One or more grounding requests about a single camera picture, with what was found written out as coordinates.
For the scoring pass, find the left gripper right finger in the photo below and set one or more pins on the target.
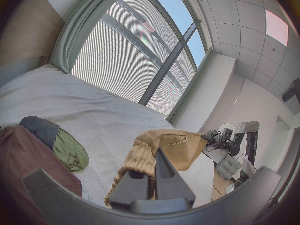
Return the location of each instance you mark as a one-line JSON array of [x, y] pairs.
[[171, 184]]

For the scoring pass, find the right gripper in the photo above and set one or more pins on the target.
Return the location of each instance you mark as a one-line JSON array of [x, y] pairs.
[[215, 139]]

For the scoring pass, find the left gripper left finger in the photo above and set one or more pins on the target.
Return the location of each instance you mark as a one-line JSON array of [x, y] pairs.
[[131, 189]]

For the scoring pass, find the tan shorts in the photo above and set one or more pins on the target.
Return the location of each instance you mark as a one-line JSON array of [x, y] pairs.
[[168, 139]]

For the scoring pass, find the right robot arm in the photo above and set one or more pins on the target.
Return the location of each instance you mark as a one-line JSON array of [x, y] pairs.
[[247, 126]]

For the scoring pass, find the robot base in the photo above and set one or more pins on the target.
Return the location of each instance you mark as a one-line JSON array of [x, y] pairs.
[[225, 165]]

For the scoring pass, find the bed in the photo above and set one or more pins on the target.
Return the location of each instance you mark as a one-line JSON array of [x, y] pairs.
[[105, 106]]

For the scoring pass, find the round mirror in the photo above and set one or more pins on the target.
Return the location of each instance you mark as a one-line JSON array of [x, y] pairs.
[[230, 125]]

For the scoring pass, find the green garment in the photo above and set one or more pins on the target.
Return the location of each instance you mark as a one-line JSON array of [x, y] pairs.
[[70, 151]]

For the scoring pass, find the black garment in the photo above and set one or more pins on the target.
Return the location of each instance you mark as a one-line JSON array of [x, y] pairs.
[[37, 125]]

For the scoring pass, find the brown shorts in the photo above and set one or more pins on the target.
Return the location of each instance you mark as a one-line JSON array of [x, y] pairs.
[[23, 153]]

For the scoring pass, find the window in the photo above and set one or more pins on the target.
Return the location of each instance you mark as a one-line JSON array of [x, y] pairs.
[[121, 55]]

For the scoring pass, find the ceiling light panel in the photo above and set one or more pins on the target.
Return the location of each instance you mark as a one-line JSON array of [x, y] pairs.
[[276, 27]]

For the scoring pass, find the grey-green curtain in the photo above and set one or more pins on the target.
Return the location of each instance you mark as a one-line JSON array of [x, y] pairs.
[[77, 31]]

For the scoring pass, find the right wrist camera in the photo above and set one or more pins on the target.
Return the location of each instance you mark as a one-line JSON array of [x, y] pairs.
[[227, 134]]

